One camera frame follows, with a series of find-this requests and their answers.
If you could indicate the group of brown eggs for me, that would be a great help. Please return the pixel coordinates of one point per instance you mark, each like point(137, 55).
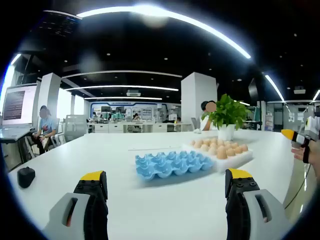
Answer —
point(221, 152)

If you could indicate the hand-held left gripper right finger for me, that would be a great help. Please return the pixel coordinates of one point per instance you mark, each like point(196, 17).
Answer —
point(240, 205)

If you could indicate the green potted plant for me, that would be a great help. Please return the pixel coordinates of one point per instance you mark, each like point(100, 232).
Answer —
point(226, 132)

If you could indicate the blue egg tray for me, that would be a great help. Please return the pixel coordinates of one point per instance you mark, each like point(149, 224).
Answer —
point(175, 165)

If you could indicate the white table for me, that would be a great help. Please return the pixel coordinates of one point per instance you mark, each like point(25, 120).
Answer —
point(155, 200)

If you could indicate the large monitor screen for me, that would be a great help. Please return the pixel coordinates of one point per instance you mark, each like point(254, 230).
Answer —
point(17, 105)

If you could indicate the person's right hand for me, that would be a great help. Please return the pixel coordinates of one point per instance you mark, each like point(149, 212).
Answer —
point(298, 153)

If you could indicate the grey desk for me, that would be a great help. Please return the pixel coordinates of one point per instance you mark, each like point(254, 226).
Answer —
point(10, 133)

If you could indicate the black pouch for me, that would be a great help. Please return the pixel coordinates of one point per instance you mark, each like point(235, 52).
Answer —
point(26, 177)

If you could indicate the white foam egg holder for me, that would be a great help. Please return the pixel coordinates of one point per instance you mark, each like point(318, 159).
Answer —
point(236, 162)

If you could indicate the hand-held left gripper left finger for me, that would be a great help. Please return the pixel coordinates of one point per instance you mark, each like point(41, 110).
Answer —
point(92, 205)

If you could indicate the ceiling air conditioner unit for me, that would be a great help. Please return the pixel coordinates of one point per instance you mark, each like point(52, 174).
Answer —
point(133, 93)

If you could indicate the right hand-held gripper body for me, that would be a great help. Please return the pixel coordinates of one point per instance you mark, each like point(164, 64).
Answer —
point(313, 126)

